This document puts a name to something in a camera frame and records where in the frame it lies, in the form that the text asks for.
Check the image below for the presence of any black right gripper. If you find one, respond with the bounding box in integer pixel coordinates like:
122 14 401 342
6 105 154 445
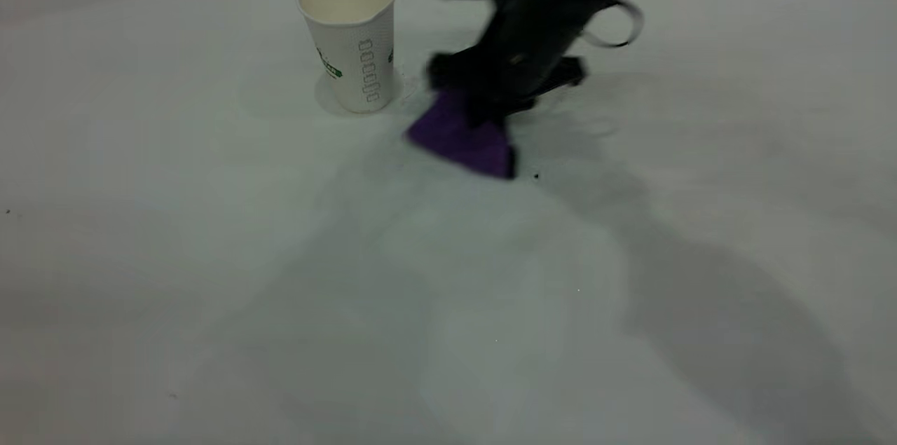
426 0 587 129

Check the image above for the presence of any purple cloth with black trim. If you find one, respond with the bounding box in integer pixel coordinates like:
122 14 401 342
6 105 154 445
405 86 518 181

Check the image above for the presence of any grey looped cable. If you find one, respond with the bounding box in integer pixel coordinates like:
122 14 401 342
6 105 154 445
580 0 644 49

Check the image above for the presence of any white paper coffee cup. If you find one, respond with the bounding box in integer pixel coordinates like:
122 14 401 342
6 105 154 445
297 0 398 114

